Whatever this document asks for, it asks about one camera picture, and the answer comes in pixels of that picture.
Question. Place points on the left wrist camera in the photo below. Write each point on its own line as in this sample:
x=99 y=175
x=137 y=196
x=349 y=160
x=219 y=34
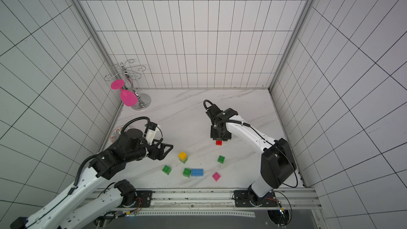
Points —
x=151 y=132

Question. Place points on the magenta lego brick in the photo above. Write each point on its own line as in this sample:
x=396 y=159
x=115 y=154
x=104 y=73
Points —
x=216 y=176

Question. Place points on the green lego brick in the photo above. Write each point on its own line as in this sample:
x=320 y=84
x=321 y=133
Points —
x=183 y=160
x=187 y=172
x=221 y=159
x=167 y=169

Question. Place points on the pink plastic wine glass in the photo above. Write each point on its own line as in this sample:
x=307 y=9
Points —
x=128 y=98

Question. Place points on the metal glass rack stand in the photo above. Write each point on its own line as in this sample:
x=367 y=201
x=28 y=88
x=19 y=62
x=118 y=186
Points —
x=131 y=71

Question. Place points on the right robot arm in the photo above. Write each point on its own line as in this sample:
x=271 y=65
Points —
x=277 y=160

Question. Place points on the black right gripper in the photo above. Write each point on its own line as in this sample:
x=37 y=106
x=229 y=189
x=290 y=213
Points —
x=220 y=134

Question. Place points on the patterned ceramic plate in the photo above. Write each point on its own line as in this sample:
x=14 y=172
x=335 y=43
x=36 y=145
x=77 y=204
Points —
x=115 y=134

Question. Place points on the blue lego brick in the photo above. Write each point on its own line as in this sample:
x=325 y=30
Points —
x=197 y=172

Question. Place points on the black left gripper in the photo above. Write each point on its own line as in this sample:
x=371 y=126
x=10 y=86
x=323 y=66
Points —
x=154 y=156

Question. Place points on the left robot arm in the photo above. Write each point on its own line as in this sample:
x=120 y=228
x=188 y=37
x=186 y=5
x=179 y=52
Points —
x=65 y=210

